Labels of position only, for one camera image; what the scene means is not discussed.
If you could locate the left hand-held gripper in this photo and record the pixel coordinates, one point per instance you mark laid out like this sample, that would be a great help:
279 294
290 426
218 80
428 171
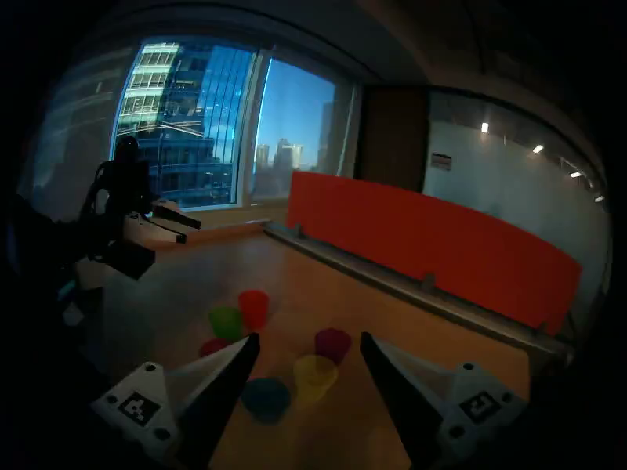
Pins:
125 181

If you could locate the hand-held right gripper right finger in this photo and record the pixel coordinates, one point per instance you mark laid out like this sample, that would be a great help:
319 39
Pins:
441 387

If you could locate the red plastic cup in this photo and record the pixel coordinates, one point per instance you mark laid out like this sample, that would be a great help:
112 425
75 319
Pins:
211 346
254 306

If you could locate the green plastic cup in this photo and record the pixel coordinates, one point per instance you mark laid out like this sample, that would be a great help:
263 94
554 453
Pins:
225 320

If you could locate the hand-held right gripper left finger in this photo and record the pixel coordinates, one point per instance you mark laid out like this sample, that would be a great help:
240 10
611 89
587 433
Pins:
161 391

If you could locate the purple plastic cup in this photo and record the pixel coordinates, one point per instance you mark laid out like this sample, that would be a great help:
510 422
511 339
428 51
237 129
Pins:
332 342

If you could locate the yellow plastic cup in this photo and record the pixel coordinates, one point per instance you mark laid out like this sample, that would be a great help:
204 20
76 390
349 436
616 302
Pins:
313 374

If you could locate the blue plastic cup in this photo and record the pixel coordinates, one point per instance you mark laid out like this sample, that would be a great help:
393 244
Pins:
265 397

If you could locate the red desk screen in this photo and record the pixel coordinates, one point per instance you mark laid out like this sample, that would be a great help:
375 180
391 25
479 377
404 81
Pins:
431 245

